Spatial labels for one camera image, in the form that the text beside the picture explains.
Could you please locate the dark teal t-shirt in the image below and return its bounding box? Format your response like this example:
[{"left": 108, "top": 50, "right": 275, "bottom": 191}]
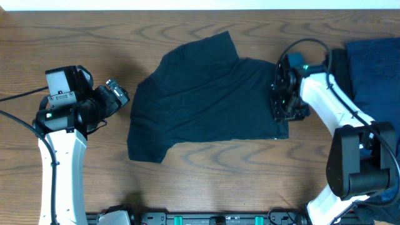
[{"left": 127, "top": 32, "right": 289, "bottom": 163}]

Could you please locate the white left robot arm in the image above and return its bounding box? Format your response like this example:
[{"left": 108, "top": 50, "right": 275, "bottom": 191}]
[{"left": 33, "top": 66, "right": 131, "bottom": 224}]

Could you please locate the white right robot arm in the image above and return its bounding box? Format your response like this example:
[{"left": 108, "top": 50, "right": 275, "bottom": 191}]
[{"left": 271, "top": 53, "right": 399, "bottom": 224}]

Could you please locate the black garment in pile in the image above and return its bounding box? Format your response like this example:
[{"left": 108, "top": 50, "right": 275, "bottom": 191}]
[{"left": 331, "top": 49, "right": 354, "bottom": 100}]

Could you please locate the blue garment in pile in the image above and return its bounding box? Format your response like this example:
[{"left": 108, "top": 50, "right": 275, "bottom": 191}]
[{"left": 344, "top": 37, "right": 400, "bottom": 225}]

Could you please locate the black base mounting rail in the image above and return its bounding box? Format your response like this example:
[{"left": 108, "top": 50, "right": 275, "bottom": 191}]
[{"left": 86, "top": 209, "right": 363, "bottom": 225}]

